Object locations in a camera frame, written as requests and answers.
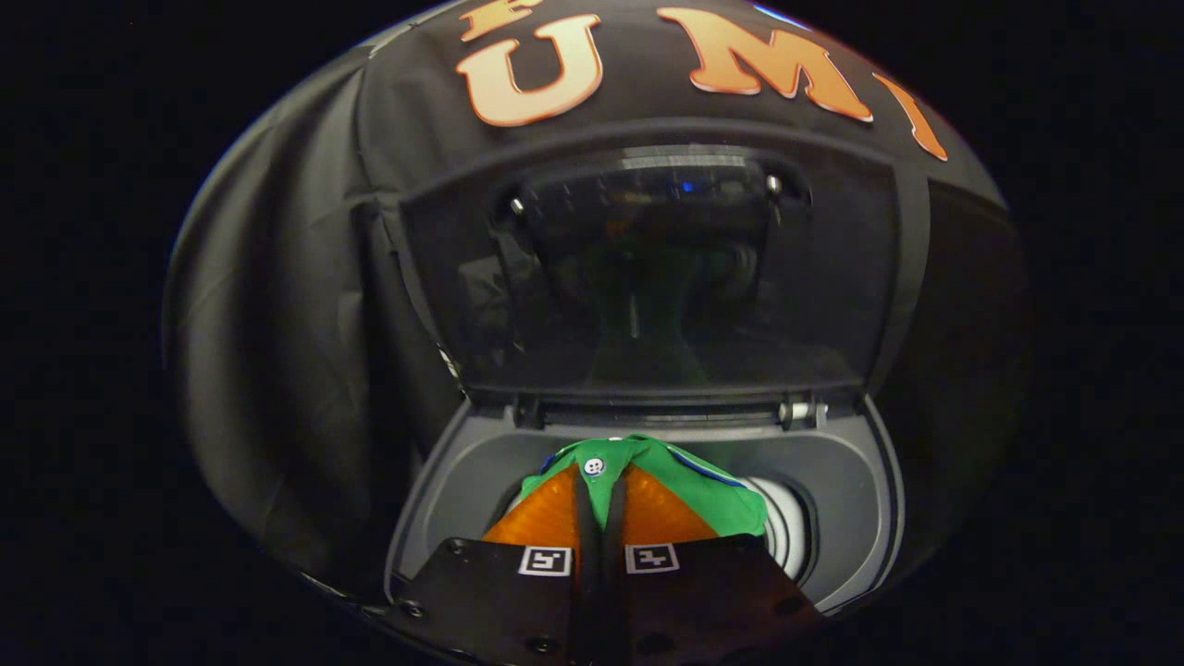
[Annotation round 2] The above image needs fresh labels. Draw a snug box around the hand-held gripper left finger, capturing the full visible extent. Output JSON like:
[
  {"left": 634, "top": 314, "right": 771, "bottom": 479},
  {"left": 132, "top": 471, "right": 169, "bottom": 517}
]
[{"left": 381, "top": 462, "right": 602, "bottom": 666}]

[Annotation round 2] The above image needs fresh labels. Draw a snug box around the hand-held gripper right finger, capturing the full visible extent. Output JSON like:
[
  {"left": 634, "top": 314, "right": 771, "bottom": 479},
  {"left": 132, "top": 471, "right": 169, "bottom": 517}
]
[{"left": 601, "top": 462, "right": 826, "bottom": 666}]

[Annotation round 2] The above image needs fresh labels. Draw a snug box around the green polo shirt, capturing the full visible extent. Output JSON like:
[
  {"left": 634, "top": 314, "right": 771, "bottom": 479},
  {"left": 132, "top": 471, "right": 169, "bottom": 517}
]
[{"left": 513, "top": 433, "right": 771, "bottom": 539}]

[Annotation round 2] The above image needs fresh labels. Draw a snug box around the dark glass washing machine lid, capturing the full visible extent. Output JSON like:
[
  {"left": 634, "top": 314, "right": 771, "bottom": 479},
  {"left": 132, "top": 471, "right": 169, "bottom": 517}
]
[{"left": 396, "top": 139, "right": 931, "bottom": 408}]

